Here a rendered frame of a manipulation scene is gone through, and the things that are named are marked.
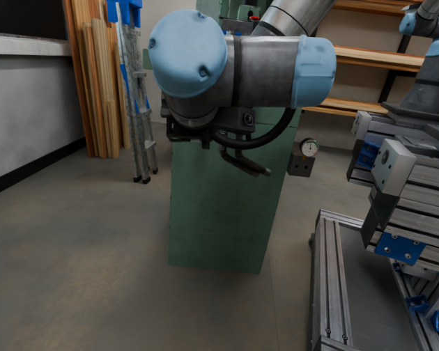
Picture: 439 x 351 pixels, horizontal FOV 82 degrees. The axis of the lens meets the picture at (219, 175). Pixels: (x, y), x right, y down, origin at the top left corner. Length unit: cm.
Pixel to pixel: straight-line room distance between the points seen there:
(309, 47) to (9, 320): 120
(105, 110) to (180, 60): 205
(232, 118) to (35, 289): 107
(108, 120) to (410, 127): 200
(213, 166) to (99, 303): 68
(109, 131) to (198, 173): 145
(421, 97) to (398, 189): 55
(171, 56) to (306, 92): 14
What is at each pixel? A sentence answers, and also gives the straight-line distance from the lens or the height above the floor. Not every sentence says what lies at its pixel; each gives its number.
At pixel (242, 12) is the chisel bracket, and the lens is 101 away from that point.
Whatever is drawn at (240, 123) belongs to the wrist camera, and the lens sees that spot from 46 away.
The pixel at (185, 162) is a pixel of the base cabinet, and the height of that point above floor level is 53.
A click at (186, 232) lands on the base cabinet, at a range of 113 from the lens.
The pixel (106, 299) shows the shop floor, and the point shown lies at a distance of 118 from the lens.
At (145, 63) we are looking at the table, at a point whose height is 86.
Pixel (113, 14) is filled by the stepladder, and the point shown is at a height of 105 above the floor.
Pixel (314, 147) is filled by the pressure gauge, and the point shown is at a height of 66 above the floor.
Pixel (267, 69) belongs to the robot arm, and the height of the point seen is 90.
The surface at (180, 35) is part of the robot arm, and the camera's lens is 26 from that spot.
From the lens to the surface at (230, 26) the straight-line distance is 81.
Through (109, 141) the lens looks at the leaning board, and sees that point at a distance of 235.
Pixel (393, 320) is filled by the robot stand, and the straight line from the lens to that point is 109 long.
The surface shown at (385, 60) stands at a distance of 308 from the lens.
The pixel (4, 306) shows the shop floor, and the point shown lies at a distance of 129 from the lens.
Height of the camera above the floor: 91
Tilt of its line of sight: 25 degrees down
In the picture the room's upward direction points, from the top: 8 degrees clockwise
